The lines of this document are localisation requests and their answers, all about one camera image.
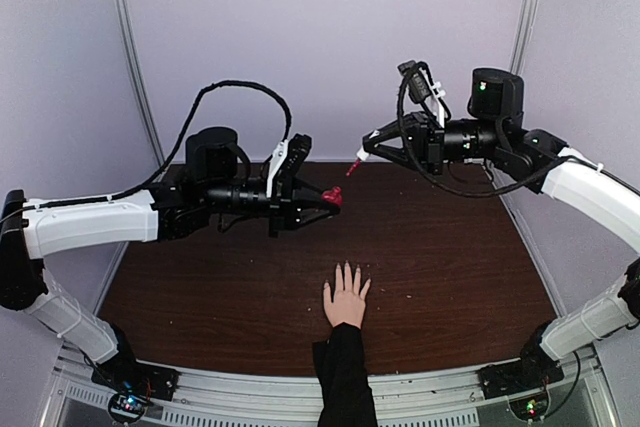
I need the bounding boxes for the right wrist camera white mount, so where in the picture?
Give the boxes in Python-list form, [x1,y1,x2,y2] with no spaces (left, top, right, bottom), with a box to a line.
[396,60,451,132]

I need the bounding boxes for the red nail polish bottle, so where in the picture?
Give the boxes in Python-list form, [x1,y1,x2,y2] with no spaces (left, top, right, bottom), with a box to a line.
[321,186,343,207]

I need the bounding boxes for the black sleeved forearm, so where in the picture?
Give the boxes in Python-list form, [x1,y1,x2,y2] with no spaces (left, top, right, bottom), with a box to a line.
[312,323,378,427]

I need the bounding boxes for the left aluminium corner post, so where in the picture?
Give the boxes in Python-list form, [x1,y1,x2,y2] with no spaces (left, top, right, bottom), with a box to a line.
[114,0,166,167]

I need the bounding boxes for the aluminium corner post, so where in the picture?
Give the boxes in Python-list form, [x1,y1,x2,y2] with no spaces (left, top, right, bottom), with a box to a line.
[506,0,539,100]
[114,0,166,167]

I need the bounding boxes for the aluminium front frame rail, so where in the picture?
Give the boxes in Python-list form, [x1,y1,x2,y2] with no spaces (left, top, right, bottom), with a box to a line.
[36,346,620,426]

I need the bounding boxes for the black braided cable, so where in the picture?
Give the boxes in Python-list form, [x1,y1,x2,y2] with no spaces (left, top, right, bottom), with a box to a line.
[394,64,576,197]
[134,79,294,198]

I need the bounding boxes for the right aluminium corner post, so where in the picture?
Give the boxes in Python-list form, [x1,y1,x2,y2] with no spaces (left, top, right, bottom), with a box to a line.
[506,0,539,100]

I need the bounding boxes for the round circuit board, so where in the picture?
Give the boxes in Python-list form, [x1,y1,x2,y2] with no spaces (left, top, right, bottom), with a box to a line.
[509,393,550,422]
[107,393,153,424]

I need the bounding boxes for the white nail polish cap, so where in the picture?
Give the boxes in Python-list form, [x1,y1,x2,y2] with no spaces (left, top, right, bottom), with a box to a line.
[346,147,369,177]

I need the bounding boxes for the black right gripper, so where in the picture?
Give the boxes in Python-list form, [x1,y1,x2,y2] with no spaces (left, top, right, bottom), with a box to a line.
[363,109,505,175]

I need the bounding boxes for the mannequin hand with long nails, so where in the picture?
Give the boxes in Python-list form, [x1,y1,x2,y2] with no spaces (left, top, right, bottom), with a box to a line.
[322,261,371,329]

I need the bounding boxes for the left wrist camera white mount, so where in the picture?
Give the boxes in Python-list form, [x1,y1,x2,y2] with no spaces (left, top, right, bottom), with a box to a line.
[266,134,312,199]

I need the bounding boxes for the left round circuit board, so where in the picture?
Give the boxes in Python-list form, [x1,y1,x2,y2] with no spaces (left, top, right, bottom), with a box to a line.
[107,393,153,424]

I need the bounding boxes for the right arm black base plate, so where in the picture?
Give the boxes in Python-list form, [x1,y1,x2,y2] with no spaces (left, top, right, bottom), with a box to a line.
[478,359,564,399]

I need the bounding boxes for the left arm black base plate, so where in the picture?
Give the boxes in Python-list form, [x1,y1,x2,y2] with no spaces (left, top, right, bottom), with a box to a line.
[91,359,180,401]

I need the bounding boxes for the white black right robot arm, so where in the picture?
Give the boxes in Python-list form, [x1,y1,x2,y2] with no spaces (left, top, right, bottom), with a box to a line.
[356,61,639,389]

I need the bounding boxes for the right round circuit board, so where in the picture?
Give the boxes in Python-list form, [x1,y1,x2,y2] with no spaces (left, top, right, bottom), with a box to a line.
[509,393,550,422]

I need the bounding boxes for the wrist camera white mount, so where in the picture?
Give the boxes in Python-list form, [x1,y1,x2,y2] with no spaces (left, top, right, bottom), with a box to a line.
[396,60,451,132]
[266,134,312,199]

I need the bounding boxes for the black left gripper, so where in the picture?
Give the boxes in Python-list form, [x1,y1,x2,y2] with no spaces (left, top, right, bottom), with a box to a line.
[203,172,341,238]

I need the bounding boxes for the black braided right cable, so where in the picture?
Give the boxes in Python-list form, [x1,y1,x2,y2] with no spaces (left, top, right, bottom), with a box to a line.
[394,64,576,197]

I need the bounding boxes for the black braided left cable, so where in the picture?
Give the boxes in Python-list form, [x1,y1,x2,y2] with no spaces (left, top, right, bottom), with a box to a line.
[134,79,294,198]

